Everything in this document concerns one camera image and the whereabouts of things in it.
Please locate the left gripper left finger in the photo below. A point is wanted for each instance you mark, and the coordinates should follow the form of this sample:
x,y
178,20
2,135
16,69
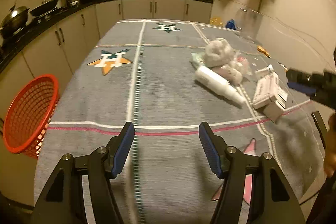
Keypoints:
x,y
62,198

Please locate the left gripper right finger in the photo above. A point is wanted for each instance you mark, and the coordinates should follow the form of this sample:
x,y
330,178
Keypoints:
x,y
272,198

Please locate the white cardboard box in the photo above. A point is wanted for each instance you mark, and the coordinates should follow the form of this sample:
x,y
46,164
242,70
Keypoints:
x,y
269,97

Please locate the white plastic bottle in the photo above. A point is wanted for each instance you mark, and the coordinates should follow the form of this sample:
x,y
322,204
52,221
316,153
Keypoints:
x,y
218,85

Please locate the red mesh plastic basket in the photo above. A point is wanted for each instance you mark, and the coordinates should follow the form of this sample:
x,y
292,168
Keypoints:
x,y
29,115

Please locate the grey star patterned tablecloth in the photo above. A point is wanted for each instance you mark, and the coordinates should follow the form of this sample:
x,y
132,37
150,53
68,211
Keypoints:
x,y
140,71

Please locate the crumpled white tissue ball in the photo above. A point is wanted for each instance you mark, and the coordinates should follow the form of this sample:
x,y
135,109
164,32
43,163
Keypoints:
x,y
218,53

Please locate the steel wok with lid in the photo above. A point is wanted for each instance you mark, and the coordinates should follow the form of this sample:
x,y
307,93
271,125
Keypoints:
x,y
14,20

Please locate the black frying pan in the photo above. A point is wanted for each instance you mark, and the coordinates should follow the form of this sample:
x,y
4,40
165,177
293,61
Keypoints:
x,y
48,6

